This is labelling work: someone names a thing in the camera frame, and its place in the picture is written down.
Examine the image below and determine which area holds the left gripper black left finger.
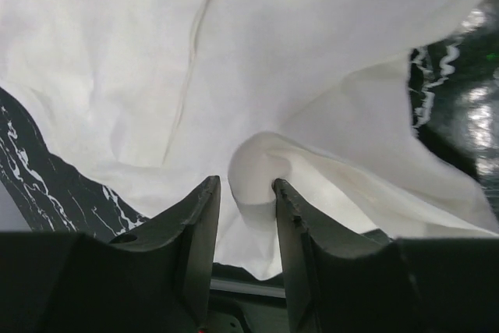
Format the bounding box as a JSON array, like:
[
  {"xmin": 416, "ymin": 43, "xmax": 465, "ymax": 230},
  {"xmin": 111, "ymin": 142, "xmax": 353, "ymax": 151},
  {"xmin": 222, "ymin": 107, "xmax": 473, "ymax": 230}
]
[{"xmin": 1, "ymin": 176, "xmax": 221, "ymax": 332}]

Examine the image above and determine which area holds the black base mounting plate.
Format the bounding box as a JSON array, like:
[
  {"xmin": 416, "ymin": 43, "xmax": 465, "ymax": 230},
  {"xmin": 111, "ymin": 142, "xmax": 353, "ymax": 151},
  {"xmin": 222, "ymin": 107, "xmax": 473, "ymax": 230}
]
[{"xmin": 201, "ymin": 264, "xmax": 290, "ymax": 332}]

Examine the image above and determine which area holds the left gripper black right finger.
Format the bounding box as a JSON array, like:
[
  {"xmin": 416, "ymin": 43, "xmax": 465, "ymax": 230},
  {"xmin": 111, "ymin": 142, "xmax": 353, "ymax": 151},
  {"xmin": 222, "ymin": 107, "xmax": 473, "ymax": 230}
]
[{"xmin": 273, "ymin": 179, "xmax": 498, "ymax": 332}]

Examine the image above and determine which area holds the white t shirt red print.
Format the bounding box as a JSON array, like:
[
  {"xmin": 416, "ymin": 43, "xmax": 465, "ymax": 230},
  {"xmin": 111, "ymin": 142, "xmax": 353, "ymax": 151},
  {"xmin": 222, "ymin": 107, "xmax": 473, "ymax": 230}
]
[{"xmin": 1, "ymin": 0, "xmax": 498, "ymax": 280}]

